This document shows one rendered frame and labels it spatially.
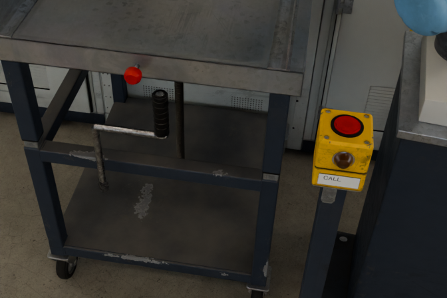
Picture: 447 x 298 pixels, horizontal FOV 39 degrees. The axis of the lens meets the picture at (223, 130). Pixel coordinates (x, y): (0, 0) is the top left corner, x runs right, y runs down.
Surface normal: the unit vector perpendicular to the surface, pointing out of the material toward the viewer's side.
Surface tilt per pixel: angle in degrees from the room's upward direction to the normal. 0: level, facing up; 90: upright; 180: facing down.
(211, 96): 90
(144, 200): 0
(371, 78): 90
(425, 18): 99
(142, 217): 0
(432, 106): 90
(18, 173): 0
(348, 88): 90
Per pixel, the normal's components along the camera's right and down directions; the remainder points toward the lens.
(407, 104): 0.03, -0.73
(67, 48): -0.16, 0.67
